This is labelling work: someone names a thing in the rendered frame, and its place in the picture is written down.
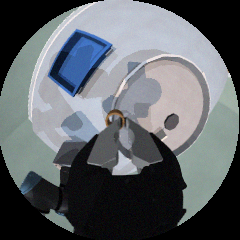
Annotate blue open crate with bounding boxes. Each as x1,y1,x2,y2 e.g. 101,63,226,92
48,29,113,97

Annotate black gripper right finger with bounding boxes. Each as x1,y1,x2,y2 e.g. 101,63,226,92
124,117,187,190

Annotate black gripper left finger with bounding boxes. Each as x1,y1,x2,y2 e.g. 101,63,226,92
63,117,122,194

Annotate bronze bushing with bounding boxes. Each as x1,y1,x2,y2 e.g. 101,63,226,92
105,109,125,128

